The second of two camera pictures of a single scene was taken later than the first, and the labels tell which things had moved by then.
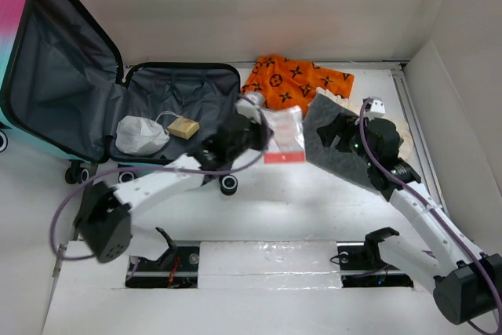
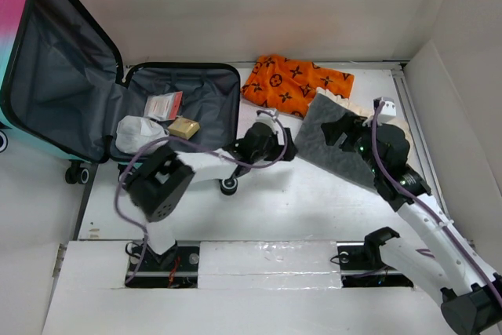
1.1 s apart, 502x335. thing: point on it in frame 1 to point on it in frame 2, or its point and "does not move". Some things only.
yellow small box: x=183 y=128 does not move
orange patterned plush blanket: x=292 y=81 does not move
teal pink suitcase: x=63 y=92 does not move
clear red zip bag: x=288 y=143 to x=163 y=107
